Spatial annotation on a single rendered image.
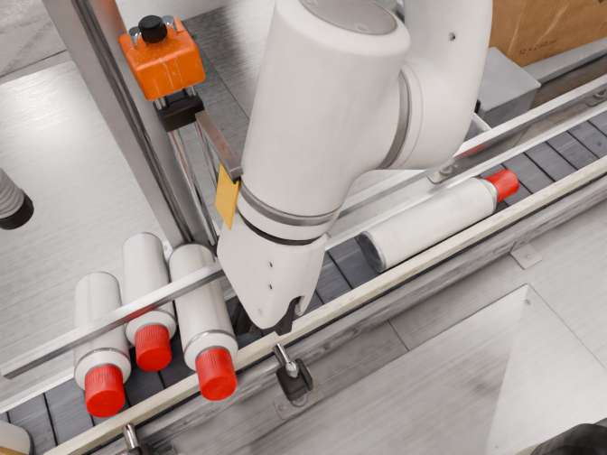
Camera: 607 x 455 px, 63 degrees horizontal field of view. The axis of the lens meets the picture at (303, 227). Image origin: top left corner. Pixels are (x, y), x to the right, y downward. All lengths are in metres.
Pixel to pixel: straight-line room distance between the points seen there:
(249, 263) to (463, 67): 0.22
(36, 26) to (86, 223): 2.15
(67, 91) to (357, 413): 0.72
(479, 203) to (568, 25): 0.40
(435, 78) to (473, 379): 0.33
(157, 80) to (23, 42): 2.43
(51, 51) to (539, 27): 2.19
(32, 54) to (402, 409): 2.41
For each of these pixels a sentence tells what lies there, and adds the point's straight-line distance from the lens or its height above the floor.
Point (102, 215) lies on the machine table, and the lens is 0.77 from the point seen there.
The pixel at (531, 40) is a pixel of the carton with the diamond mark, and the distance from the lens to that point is 0.89.
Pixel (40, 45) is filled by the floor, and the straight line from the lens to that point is 2.72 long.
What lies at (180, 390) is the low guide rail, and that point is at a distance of 0.53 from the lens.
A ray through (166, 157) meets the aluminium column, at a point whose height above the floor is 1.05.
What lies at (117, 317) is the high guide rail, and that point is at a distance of 0.52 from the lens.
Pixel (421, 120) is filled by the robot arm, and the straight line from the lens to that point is 0.34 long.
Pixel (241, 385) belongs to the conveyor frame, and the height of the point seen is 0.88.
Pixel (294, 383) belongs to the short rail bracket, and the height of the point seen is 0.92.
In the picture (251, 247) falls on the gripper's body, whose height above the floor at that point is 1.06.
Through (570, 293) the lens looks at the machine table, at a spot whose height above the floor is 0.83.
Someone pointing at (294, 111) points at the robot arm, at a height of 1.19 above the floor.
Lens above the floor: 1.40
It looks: 57 degrees down
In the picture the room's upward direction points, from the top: 5 degrees counter-clockwise
